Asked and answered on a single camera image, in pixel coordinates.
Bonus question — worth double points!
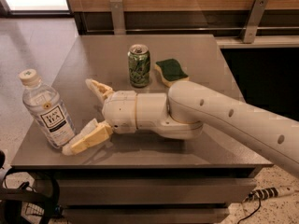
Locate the left metal bracket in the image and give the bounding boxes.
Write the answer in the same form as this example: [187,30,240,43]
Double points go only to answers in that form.
[110,0,126,35]

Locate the green and yellow sponge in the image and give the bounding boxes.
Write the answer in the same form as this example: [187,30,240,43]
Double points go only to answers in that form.
[154,59,190,88]

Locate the metal bracket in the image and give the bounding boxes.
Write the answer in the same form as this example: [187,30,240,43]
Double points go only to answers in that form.
[240,0,269,44]
[110,0,126,35]

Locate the black power cable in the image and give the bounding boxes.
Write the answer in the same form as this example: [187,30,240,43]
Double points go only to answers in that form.
[236,195,262,224]

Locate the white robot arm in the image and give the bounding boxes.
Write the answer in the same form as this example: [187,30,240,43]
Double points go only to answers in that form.
[63,79,299,176]

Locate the green soda can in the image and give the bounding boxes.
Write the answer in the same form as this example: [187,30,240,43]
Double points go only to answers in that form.
[128,44,150,88]

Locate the clear plastic water bottle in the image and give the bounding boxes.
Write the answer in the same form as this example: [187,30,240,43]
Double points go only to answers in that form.
[19,69,76,149]

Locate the horizontal metal rail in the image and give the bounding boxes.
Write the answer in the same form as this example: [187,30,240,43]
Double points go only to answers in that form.
[85,26,299,34]

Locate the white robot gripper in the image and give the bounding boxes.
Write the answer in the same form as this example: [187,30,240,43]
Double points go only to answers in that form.
[62,78,168,156]

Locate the white power strip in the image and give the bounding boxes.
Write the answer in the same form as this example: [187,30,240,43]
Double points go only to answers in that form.
[244,186,295,203]

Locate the grey drawer cabinet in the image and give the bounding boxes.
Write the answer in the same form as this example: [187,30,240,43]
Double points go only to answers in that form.
[12,35,271,224]

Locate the right metal bracket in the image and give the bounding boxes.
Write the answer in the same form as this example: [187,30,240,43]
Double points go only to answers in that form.
[240,0,269,44]

